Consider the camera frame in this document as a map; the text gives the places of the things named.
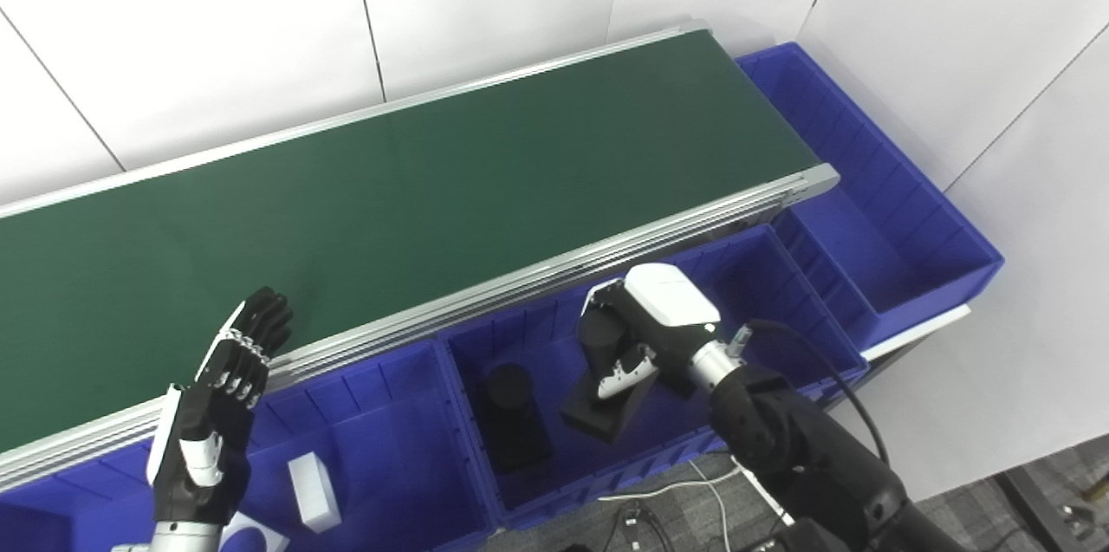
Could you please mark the black metal floor frame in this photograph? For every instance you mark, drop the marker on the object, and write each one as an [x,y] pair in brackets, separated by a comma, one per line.
[1040,509]

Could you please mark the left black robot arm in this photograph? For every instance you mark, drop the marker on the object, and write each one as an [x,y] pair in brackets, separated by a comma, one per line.
[169,539]

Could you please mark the blue bin with black parts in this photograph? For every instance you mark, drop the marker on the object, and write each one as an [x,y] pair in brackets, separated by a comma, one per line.
[762,283]

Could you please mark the green conveyor belt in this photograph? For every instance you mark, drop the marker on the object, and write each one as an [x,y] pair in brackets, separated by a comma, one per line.
[390,197]

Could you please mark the black cylinder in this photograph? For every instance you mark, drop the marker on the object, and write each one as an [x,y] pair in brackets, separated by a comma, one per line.
[606,413]
[515,422]

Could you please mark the white block part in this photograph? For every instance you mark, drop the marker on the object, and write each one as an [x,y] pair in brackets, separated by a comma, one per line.
[314,491]

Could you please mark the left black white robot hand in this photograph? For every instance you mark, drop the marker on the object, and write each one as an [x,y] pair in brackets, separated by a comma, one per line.
[204,422]

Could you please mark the blue bin with white parts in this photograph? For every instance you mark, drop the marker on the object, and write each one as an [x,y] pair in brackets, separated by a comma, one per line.
[390,448]

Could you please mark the empty blue bin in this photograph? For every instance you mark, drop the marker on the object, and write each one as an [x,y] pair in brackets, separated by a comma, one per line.
[866,214]

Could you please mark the white platform board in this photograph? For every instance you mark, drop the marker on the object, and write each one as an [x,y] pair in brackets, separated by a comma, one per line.
[918,334]

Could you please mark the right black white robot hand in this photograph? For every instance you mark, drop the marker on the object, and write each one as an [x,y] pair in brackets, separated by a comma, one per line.
[667,301]

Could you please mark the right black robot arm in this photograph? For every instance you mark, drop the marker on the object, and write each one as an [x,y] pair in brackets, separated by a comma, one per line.
[806,457]

